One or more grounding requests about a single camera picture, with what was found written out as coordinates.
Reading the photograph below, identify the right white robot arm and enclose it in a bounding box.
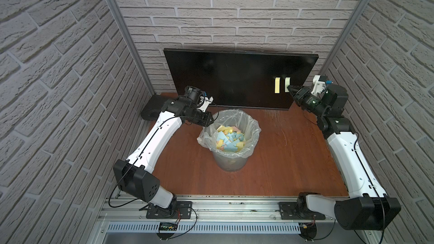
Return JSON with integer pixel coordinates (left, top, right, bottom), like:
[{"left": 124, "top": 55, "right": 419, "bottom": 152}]
[{"left": 287, "top": 84, "right": 401, "bottom": 231}]

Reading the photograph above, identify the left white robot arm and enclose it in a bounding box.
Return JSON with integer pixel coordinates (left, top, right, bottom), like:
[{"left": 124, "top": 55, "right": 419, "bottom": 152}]
[{"left": 113, "top": 86, "right": 214, "bottom": 210}]

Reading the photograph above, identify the light green sticky note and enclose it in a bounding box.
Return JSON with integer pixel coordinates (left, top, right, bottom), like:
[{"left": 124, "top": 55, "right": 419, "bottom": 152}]
[{"left": 285, "top": 77, "right": 290, "bottom": 89}]

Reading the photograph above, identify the yellow sticky note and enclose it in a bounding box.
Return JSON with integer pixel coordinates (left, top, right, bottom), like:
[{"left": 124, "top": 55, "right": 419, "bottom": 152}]
[{"left": 275, "top": 77, "right": 280, "bottom": 94}]

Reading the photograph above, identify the pile of discarded sticky notes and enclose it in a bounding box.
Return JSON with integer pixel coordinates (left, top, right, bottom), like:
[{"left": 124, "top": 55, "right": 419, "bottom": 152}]
[{"left": 216, "top": 125, "right": 246, "bottom": 153}]

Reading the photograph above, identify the black box under monitor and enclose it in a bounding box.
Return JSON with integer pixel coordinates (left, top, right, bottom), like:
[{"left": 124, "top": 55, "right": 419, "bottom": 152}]
[{"left": 140, "top": 94, "right": 170, "bottom": 121}]

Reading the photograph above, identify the black flat monitor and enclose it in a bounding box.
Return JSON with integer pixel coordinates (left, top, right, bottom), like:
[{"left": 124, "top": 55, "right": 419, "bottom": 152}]
[{"left": 163, "top": 49, "right": 319, "bottom": 110}]

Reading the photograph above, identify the clear plastic bin liner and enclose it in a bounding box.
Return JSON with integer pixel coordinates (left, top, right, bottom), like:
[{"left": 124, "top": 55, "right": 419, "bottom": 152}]
[{"left": 197, "top": 110, "right": 262, "bottom": 152}]

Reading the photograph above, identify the mesh waste bin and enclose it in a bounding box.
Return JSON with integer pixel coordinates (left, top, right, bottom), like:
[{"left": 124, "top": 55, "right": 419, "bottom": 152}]
[{"left": 212, "top": 150, "right": 253, "bottom": 172}]

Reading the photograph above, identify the small green circuit board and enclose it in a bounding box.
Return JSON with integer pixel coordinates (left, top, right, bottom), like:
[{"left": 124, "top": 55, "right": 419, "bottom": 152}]
[{"left": 158, "top": 222, "right": 178, "bottom": 232}]

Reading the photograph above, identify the round black connector board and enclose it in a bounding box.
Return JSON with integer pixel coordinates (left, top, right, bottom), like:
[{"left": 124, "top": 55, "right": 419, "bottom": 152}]
[{"left": 299, "top": 223, "right": 317, "bottom": 241}]

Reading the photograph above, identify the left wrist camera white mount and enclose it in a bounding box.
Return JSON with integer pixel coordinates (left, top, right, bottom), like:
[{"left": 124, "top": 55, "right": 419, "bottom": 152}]
[{"left": 197, "top": 91, "right": 214, "bottom": 112}]

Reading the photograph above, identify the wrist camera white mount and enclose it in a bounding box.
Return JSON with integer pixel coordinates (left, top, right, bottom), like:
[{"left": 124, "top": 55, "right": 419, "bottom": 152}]
[
  {"left": 197, "top": 91, "right": 214, "bottom": 112},
  {"left": 311, "top": 75, "right": 333, "bottom": 97}
]

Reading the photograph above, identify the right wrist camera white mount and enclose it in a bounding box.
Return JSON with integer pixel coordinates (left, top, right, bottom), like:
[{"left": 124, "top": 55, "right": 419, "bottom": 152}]
[{"left": 311, "top": 75, "right": 333, "bottom": 97}]

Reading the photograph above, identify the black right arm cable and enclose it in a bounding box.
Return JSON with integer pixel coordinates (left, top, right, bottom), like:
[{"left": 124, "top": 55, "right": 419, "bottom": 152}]
[{"left": 301, "top": 111, "right": 387, "bottom": 244}]

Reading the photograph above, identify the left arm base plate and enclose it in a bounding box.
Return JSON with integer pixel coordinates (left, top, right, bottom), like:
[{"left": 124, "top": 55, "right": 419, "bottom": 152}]
[{"left": 146, "top": 201, "right": 193, "bottom": 220}]

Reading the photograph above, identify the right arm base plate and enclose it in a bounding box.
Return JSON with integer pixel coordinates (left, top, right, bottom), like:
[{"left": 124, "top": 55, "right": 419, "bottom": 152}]
[{"left": 278, "top": 202, "right": 326, "bottom": 221}]

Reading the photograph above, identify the right aluminium corner post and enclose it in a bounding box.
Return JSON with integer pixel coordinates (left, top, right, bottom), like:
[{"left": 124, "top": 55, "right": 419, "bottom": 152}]
[{"left": 319, "top": 0, "right": 371, "bottom": 75}]

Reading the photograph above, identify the aluminium corner post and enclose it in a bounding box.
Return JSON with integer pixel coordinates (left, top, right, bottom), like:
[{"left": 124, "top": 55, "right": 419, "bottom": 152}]
[
  {"left": 106, "top": 0, "right": 156, "bottom": 95},
  {"left": 319, "top": 0, "right": 371, "bottom": 75}
]

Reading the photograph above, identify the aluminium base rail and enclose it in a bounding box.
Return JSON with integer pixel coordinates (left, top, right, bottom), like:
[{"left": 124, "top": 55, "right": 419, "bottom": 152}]
[{"left": 86, "top": 194, "right": 384, "bottom": 244}]

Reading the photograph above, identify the left aluminium corner post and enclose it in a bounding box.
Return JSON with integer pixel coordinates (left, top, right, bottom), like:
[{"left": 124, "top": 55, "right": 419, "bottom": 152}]
[{"left": 106, "top": 0, "right": 156, "bottom": 95}]

